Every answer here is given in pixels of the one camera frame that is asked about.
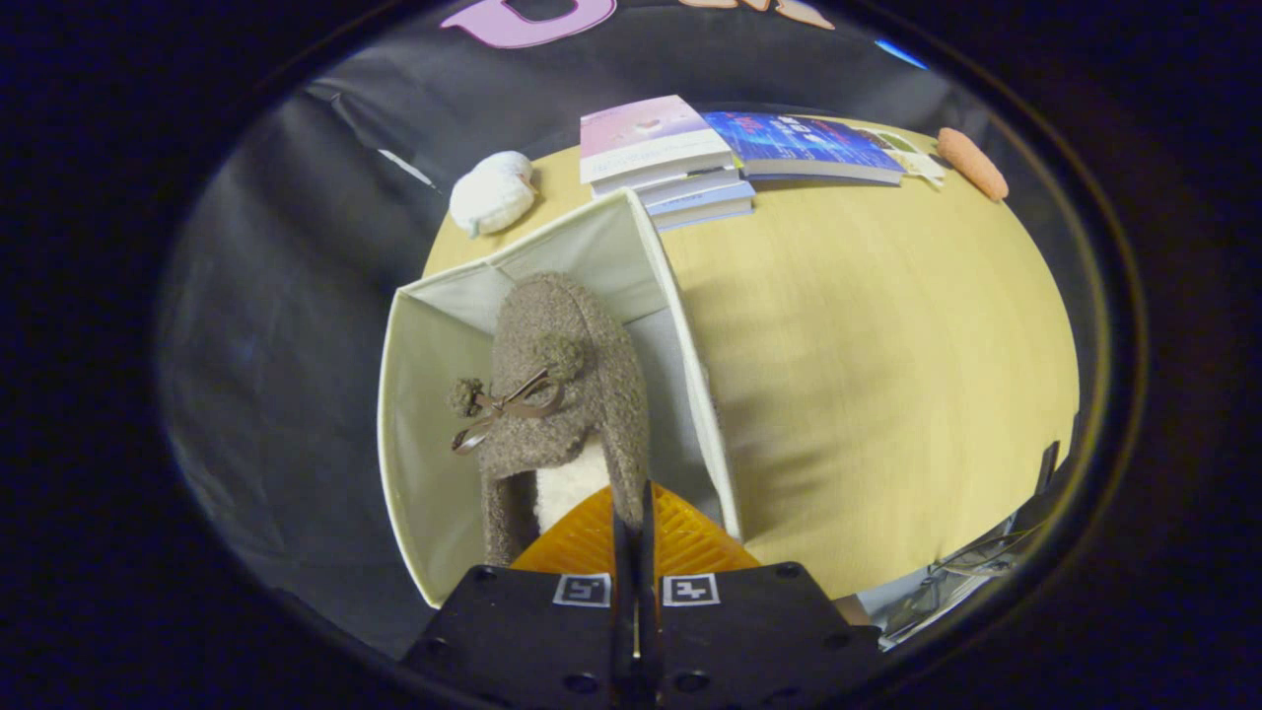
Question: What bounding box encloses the pale blue book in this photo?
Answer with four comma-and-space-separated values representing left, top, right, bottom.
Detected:
643, 180, 757, 234

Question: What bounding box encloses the beige fabric storage box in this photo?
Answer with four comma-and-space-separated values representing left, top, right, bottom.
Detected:
378, 187, 743, 608

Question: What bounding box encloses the black backdrop cloth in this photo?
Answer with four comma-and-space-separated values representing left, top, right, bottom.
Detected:
158, 0, 997, 662

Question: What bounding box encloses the white plush toy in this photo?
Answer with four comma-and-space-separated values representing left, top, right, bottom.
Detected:
450, 151, 539, 239

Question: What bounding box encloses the blue cover book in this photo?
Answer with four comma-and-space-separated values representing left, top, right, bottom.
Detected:
702, 110, 908, 186

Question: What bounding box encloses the pink cover book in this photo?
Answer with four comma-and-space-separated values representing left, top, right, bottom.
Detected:
579, 95, 736, 186

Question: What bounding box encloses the grey-brown fuzzy shoe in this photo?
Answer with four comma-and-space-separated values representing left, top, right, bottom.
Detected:
450, 272, 652, 569

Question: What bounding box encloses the orange plush carrot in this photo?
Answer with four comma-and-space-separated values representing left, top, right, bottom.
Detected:
936, 127, 1011, 203

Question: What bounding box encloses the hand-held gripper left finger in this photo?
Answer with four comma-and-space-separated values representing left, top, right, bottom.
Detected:
399, 483, 633, 710

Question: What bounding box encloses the white green paper card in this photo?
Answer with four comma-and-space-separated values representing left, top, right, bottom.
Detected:
868, 128, 949, 190

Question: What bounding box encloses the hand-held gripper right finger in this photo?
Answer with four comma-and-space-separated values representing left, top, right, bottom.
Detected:
641, 480, 883, 710

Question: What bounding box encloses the white book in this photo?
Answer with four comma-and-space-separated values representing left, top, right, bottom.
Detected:
592, 163, 742, 201

